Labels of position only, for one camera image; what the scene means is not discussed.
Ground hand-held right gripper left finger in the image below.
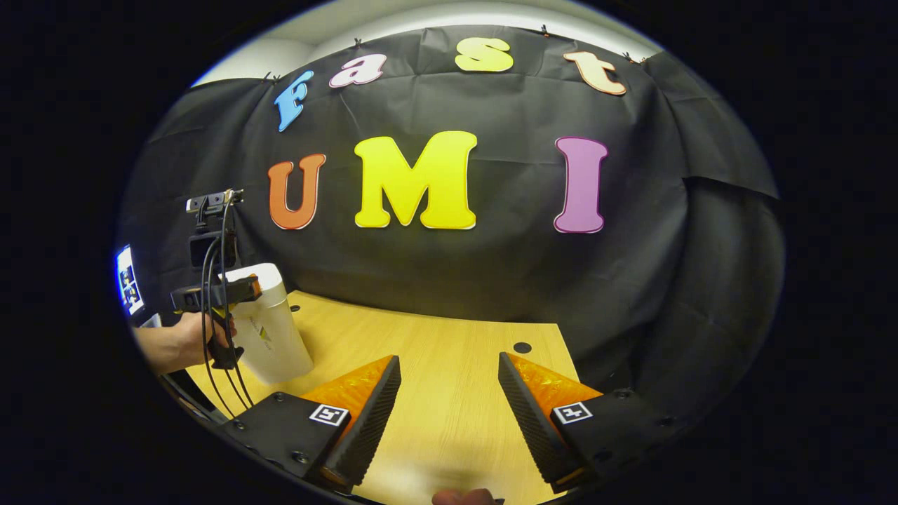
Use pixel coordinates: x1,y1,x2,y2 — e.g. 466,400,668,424
223,354,403,494

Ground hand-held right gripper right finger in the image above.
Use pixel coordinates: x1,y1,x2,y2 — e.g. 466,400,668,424
497,351,692,494

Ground white desktop garbage bin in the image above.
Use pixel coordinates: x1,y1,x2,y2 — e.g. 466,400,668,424
224,263,315,385

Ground wooden desktop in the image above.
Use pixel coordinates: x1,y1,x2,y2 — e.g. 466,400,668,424
184,290,583,505

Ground bright monitor screen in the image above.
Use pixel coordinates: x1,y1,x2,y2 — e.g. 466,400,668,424
116,244,146,318

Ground black backdrop cloth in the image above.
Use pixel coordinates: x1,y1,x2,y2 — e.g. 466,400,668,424
119,25,786,415

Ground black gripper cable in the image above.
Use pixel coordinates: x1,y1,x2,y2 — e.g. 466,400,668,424
200,200,255,416

